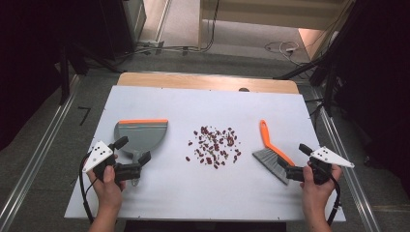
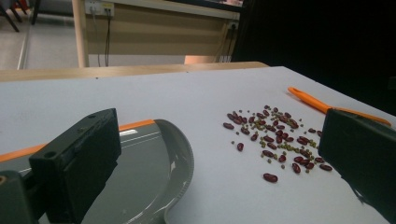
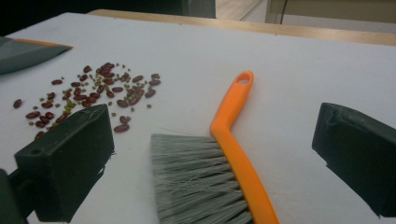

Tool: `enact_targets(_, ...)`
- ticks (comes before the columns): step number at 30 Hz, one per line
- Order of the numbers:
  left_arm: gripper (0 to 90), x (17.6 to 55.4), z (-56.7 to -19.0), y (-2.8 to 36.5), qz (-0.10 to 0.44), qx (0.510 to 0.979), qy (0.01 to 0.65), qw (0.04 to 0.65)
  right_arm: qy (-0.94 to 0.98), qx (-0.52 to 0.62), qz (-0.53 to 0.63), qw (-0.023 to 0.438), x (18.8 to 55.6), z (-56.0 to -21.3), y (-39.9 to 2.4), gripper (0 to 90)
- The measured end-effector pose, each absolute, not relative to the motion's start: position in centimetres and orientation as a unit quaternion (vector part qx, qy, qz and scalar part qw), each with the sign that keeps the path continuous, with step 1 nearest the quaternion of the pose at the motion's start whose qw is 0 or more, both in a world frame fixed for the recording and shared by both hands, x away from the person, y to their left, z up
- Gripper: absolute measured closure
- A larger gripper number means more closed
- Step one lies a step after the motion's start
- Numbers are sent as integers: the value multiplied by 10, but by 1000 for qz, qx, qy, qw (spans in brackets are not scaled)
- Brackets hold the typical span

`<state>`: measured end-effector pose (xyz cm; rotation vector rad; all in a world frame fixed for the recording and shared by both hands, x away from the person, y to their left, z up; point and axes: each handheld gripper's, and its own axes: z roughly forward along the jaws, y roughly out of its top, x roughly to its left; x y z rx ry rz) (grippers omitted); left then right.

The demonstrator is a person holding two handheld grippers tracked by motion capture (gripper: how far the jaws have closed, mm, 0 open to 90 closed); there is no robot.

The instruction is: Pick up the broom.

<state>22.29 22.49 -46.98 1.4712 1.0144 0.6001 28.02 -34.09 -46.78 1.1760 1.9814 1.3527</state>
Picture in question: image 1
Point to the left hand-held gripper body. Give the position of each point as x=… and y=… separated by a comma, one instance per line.
x=98, y=154

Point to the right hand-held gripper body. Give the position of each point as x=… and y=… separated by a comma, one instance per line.
x=325, y=157

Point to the orange brush with grey bristles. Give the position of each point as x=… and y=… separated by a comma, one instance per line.
x=272, y=158

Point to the grey dustpan with orange edge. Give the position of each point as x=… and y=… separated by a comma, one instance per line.
x=141, y=135

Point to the pile of red beans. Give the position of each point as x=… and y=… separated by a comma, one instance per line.
x=214, y=146

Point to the person's left hand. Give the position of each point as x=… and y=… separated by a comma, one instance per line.
x=109, y=190

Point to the person's right hand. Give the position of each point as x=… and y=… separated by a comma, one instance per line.
x=314, y=193

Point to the white table board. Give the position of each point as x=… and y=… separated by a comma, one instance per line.
x=199, y=193

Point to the black metal stand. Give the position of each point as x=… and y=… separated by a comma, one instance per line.
x=64, y=77
x=328, y=87

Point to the dark table grommet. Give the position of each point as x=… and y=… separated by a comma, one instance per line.
x=244, y=89

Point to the wooden table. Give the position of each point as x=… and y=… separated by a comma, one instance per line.
x=206, y=82

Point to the grey power strip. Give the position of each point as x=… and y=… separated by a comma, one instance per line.
x=151, y=43

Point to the dark curtain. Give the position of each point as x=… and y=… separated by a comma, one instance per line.
x=29, y=48
x=380, y=64

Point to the grey cabinet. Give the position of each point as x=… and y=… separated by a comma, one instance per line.
x=135, y=19

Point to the beige wooden furniture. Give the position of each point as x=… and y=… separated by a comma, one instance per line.
x=257, y=13

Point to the aluminium floor rail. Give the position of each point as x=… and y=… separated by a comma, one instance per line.
x=38, y=151
x=348, y=170

